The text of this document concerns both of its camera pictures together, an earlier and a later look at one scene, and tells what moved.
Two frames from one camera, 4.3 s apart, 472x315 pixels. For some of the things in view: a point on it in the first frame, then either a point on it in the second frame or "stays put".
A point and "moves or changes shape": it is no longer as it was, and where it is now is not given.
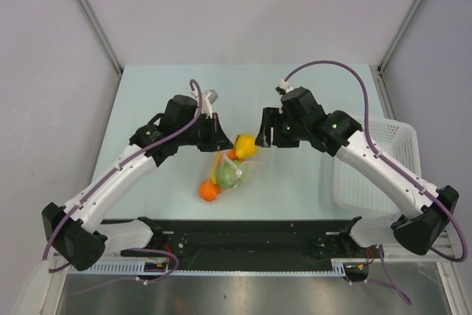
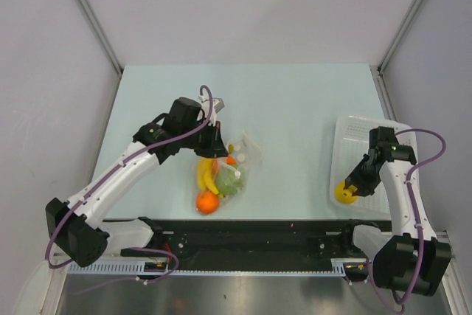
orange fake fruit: (208, 190) -> (207, 202)
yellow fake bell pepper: (245, 146) -> (345, 195)
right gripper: (271, 118) -> (363, 188)
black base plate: (261, 240) stays put
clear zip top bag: (231, 167) moves or changes shape
